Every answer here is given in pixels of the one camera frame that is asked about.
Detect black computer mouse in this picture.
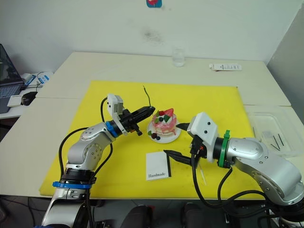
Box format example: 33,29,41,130
20,92,38,105

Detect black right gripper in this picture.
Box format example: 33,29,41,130
163,122,207,166

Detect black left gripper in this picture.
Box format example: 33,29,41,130
120,106,156,137

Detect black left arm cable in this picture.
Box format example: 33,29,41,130
58,96,114,188

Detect white round plate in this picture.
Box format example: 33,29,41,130
147,120,182,144

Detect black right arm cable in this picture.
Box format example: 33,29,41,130
191,152,271,207

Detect white handmade matchbox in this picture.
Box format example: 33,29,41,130
145,152,172,181

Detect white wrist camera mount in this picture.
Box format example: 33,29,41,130
187,112,219,163
106,93,129,136

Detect clear drinking glass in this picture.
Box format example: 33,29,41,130
172,48,186,67

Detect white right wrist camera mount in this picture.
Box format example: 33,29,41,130
187,112,219,163

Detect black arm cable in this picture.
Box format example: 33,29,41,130
191,152,271,207
58,96,114,188

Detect green twisted candle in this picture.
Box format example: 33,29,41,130
142,85,153,109

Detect clear plastic container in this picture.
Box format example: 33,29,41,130
246,106,304,158

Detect yellow foam mat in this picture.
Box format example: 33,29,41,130
38,80,266,200

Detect small white fruit cake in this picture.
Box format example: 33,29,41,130
152,108,178,137

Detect dark grey laptop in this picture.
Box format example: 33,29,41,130
0,44,26,114

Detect small white card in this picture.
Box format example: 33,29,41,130
7,95,23,107

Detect blue white small box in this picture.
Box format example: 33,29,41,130
37,72,52,84
23,73,36,87

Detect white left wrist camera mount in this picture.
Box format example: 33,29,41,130
106,93,129,136

